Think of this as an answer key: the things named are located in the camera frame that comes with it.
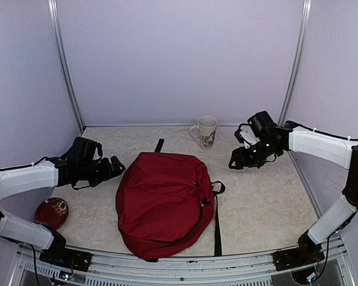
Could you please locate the aluminium frame post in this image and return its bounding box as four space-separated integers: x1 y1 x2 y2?
47 0 86 133
278 0 313 125

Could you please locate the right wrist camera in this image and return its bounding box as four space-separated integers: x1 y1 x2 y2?
234 123 257 149

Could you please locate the left aluminium frame post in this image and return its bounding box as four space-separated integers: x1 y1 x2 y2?
47 0 86 133

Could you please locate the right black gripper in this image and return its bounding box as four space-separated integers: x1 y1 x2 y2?
230 138 280 169

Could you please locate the right aluminium frame post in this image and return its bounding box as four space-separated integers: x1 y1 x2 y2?
278 0 313 125

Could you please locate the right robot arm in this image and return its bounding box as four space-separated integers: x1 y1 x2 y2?
229 111 358 265

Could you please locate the red backpack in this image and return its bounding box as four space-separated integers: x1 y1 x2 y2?
115 139 226 262

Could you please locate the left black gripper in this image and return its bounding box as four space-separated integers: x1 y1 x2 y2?
79 155 125 187

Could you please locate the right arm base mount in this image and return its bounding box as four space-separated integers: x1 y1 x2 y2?
272 248 325 271

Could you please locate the white patterned ceramic mug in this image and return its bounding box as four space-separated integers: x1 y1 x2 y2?
188 116 218 150

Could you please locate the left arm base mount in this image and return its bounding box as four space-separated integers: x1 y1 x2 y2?
39 248 92 272

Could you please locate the red floral lacquer dish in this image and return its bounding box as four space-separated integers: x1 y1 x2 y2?
34 197 69 230

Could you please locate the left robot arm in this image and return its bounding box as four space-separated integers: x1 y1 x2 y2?
0 136 125 265

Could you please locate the front aluminium rail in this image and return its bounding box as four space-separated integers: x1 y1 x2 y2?
8 237 358 286

